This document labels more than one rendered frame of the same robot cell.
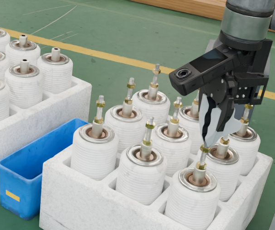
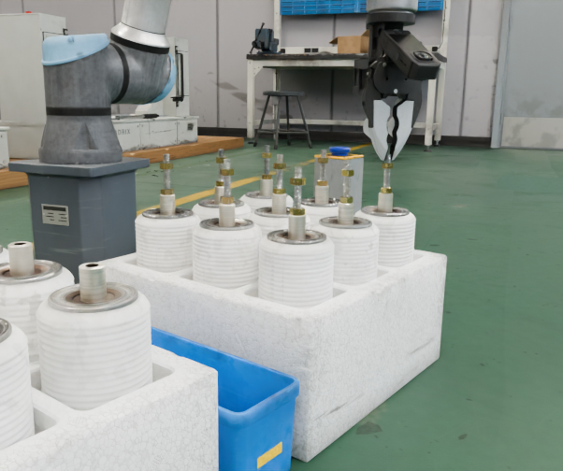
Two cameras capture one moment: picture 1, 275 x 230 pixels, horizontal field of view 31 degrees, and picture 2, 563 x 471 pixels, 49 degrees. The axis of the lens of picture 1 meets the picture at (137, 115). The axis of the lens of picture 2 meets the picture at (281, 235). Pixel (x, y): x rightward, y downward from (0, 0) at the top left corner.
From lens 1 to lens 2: 1.19 m
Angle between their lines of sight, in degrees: 75
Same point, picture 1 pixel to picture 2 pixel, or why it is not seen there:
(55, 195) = (328, 363)
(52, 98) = not seen: hidden behind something
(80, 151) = (324, 264)
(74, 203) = (350, 346)
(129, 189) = (373, 267)
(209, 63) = (414, 43)
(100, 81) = not seen: outside the picture
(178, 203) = (408, 237)
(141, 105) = (189, 221)
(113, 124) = (252, 235)
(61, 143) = not seen: hidden behind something
